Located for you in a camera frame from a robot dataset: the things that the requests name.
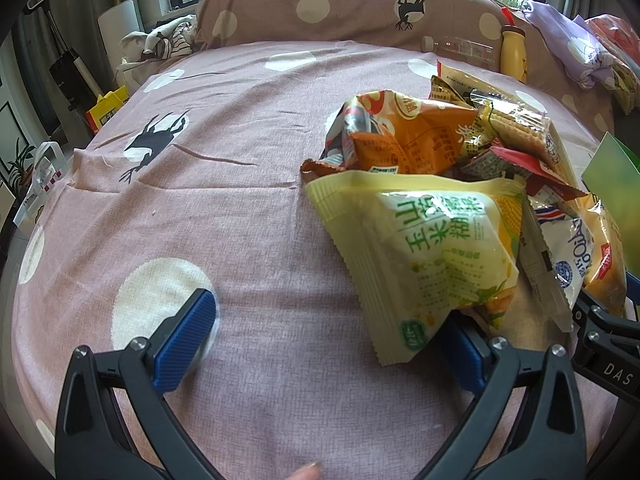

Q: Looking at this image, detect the striped white cloth pile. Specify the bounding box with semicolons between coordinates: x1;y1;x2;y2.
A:
117;14;198;72

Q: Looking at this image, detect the red snack bag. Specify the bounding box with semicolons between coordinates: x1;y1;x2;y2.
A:
460;145;586;204

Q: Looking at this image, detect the orange snack bag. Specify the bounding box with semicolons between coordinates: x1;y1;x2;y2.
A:
300;90;478;178

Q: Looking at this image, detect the brown polka dot cushion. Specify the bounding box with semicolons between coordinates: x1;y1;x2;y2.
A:
196;0;614;136

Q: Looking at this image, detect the white blue snack bag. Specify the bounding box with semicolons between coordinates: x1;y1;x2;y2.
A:
518;197;593;333

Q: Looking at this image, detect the white red-edged snack packet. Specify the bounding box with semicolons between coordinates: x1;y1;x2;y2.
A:
437;62;512;99

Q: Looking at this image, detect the yellow-green corn snack bag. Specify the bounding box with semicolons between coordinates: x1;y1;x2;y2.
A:
307;170;525;366

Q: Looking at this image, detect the orange-yellow snack bag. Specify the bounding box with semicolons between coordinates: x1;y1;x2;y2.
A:
577;194;627;316

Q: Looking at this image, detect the yellow paper bag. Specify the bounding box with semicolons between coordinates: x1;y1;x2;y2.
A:
86;86;129;133

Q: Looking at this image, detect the gold yellow snack bag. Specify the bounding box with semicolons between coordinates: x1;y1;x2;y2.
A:
430;75;498;164

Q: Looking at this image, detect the clear wafer biscuit packet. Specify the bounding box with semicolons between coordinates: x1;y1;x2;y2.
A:
469;89;561;168

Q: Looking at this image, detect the yellow drink bottle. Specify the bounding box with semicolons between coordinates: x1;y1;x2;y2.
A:
500;6;527;84

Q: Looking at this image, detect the person's left hand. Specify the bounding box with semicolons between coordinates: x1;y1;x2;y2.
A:
288;462;321;480

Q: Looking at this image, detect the white fried chicken bag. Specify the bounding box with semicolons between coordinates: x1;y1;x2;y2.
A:
14;141;70;235

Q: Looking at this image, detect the green cardboard box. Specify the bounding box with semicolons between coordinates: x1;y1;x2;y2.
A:
582;133;640;278

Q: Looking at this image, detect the pink polka dot bedsheet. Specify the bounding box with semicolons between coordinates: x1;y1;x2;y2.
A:
12;41;470;479

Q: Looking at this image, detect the clear plastic bottle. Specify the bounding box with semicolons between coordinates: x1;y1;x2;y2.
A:
421;36;499;72

